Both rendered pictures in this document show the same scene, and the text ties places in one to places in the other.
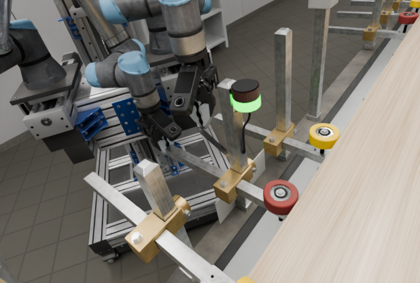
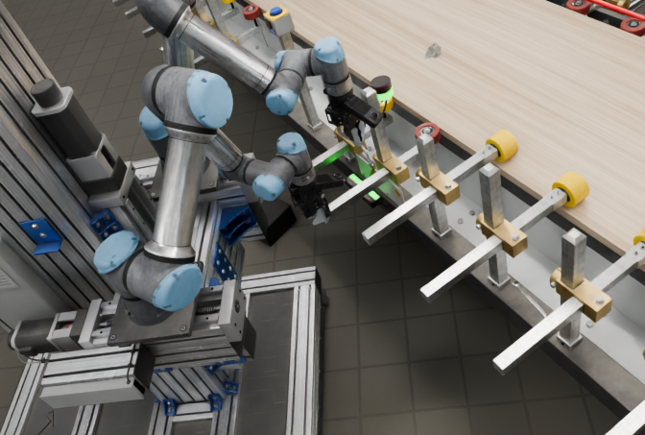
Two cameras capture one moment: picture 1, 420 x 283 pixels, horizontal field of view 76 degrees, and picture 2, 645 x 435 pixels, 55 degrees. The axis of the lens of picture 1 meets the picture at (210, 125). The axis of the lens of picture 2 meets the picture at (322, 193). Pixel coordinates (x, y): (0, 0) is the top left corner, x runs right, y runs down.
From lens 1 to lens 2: 1.60 m
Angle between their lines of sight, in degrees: 49
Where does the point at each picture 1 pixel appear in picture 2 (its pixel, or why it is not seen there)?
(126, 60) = (298, 140)
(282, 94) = not seen: hidden behind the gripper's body
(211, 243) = (423, 219)
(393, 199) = (451, 86)
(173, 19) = (344, 68)
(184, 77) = (356, 105)
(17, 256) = not seen: outside the picture
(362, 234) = (469, 104)
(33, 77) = not seen: hidden behind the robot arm
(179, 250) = (462, 168)
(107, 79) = (289, 173)
